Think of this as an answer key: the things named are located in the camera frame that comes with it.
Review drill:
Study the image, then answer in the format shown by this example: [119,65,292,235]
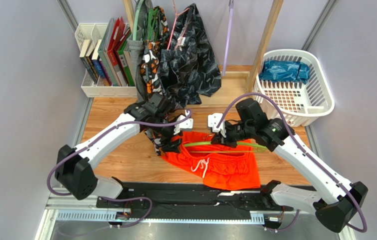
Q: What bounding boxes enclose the lime green hanger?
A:
[183,141,267,153]

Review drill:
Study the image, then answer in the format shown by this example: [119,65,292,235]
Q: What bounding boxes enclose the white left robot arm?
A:
[47,93,193,200]

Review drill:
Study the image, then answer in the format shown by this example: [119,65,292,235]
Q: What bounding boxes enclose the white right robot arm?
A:
[207,98,368,233]

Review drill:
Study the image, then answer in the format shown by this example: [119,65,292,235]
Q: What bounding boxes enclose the dark leaf-pattern shorts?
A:
[159,3,222,112]

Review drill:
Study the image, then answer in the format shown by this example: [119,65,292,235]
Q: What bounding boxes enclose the orange camouflage shorts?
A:
[141,6,171,156]

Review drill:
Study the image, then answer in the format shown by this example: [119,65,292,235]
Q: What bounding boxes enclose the grey shorts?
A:
[127,34,161,103]

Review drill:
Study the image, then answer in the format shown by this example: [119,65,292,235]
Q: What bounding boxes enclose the pink hanger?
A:
[166,0,189,50]

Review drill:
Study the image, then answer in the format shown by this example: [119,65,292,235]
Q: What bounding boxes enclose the purple hanger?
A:
[222,0,234,77]

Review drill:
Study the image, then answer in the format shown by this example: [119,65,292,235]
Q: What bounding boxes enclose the dark green hanger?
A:
[146,7,159,42]

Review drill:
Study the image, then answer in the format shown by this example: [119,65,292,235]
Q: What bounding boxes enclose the pale green hanger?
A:
[132,0,145,41]

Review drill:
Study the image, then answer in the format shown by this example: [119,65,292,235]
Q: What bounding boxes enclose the blue patterned garment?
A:
[258,60,310,84]

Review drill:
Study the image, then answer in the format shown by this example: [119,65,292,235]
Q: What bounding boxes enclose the white laundry basket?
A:
[253,49,335,127]

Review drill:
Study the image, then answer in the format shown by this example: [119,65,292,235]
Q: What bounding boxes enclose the green folder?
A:
[117,30,135,87]

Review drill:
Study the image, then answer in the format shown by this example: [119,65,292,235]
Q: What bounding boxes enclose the white file organizer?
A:
[74,23,137,98]

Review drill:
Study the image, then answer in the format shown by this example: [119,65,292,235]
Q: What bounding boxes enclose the blue book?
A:
[91,39,107,81]

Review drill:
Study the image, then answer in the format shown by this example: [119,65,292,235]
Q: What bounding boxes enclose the grey-green folder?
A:
[99,17,119,87]

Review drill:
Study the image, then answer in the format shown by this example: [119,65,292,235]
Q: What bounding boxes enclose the red folder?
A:
[106,17,128,87]

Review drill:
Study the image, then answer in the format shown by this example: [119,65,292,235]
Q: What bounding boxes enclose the dark navy book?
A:
[79,39,99,84]

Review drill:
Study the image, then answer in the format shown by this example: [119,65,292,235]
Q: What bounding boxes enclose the wooden clothes rack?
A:
[122,0,285,114]

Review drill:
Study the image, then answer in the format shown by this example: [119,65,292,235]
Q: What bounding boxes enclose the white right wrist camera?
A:
[207,113,226,137]

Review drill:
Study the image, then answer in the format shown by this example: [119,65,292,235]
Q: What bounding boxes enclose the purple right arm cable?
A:
[215,92,368,234]

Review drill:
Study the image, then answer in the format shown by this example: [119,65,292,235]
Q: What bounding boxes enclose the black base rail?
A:
[96,182,294,221]

